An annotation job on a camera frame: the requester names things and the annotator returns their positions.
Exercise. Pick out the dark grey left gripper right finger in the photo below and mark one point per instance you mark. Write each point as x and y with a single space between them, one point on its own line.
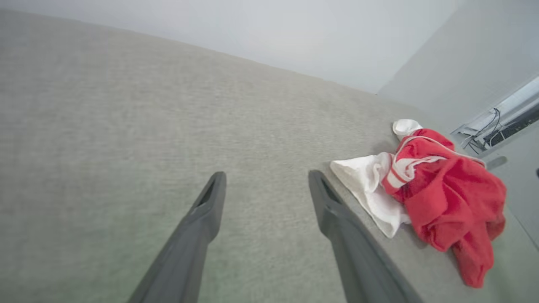
353 252

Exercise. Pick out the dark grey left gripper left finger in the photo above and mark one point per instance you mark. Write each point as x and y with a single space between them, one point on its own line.
191 240

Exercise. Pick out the red and white jersey garment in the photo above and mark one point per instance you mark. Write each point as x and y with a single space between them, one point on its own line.
450 198

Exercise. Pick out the silver metal rail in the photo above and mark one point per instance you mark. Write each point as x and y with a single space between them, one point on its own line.
516 107

